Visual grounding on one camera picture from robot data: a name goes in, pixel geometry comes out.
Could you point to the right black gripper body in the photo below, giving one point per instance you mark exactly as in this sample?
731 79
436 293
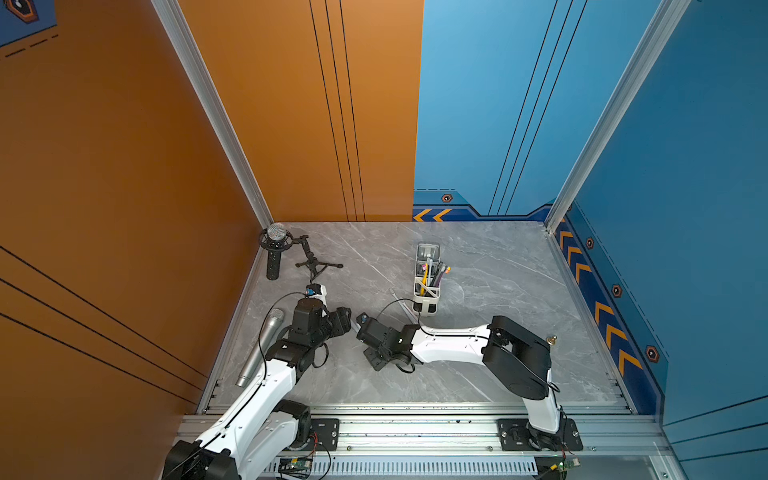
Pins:
376 358

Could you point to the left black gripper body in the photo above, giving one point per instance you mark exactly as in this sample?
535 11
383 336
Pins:
337 324

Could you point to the yellow toothbrush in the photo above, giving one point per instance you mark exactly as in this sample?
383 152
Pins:
422 291

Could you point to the black toothbrush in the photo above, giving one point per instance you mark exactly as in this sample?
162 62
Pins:
436 273

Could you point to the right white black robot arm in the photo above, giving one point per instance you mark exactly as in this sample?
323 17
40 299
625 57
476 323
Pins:
518 359

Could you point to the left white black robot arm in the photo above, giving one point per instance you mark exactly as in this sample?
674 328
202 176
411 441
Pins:
261 423

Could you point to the white toothbrush holder rack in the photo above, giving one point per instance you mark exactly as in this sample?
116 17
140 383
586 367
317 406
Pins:
425 297

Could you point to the black mini tripod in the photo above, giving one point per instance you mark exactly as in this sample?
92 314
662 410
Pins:
315 266

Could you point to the silver metal cylinder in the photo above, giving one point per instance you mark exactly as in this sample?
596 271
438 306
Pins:
252 367

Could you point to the far clear plastic cup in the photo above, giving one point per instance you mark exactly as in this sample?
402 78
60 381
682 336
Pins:
428 252

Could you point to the left green circuit board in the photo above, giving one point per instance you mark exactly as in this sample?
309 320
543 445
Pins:
295 467

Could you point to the green circuit board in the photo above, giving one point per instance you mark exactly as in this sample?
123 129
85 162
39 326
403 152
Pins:
295 467
562 468

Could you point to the right green circuit board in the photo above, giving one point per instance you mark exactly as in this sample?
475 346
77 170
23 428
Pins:
562 468

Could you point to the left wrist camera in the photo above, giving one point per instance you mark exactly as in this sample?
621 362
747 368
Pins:
317 291

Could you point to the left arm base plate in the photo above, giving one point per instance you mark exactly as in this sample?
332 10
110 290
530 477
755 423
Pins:
312 433

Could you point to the black microphone with mount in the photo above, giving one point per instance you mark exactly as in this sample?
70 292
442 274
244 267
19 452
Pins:
275 239

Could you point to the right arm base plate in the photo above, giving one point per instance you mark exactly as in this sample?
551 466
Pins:
519 435

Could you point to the aluminium rail frame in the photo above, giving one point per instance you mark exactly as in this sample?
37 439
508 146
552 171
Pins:
453 439

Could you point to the left aluminium corner post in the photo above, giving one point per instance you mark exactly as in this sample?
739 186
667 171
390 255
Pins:
181 37

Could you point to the aluminium corner post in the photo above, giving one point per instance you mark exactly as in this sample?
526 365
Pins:
181 37
660 29

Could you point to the right aluminium corner post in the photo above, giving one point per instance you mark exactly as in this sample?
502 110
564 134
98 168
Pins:
660 29

